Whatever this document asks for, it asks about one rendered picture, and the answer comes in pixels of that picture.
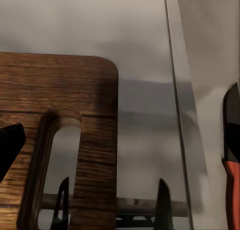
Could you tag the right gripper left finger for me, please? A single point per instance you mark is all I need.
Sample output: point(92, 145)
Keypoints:
point(12, 139)

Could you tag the drop in sink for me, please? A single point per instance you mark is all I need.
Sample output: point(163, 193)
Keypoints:
point(204, 40)

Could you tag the parer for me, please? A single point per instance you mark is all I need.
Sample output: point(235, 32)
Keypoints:
point(232, 165)

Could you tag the cutting board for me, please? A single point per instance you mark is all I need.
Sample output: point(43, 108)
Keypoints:
point(35, 90)

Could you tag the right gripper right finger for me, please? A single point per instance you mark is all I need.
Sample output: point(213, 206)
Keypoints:
point(232, 139)

